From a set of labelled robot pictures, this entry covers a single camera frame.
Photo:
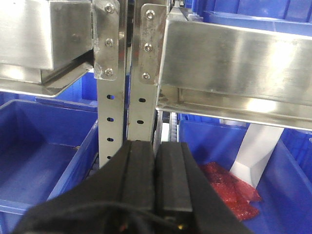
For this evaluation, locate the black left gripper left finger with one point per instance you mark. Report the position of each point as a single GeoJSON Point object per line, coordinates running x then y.
{"type": "Point", "coordinates": [117, 199]}

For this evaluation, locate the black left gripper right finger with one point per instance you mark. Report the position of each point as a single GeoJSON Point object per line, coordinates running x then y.
{"type": "Point", "coordinates": [185, 197]}

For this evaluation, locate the right steel shelf beam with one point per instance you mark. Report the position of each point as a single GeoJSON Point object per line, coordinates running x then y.
{"type": "Point", "coordinates": [236, 73]}

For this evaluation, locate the steel shelf beam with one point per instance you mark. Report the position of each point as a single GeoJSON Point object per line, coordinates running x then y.
{"type": "Point", "coordinates": [45, 45]}
{"type": "Point", "coordinates": [236, 73]}

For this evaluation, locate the left steel shelf beam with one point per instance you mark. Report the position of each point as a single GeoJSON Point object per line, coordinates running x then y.
{"type": "Point", "coordinates": [45, 45]}

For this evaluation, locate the red bubble wrap bag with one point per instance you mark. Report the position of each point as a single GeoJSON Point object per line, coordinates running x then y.
{"type": "Point", "coordinates": [234, 192]}

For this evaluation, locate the blue bin left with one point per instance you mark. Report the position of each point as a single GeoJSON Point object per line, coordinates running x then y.
{"type": "Point", "coordinates": [45, 150]}

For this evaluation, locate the blue bin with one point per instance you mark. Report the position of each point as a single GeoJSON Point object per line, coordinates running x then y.
{"type": "Point", "coordinates": [286, 184]}
{"type": "Point", "coordinates": [284, 16]}
{"type": "Point", "coordinates": [45, 150]}

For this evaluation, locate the white cardboard box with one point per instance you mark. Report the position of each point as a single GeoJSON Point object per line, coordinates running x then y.
{"type": "Point", "coordinates": [255, 151]}

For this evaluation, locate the left perforated steel upright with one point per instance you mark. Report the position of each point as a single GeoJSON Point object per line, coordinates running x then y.
{"type": "Point", "coordinates": [110, 52]}

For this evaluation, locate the perforated steel upright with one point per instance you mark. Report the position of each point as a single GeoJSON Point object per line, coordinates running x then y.
{"type": "Point", "coordinates": [147, 44]}
{"type": "Point", "coordinates": [110, 52]}

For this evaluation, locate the right perforated steel upright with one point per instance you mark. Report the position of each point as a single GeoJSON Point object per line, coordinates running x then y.
{"type": "Point", "coordinates": [147, 44]}

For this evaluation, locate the blue bin upper right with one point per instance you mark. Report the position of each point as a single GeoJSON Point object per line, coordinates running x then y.
{"type": "Point", "coordinates": [284, 16]}

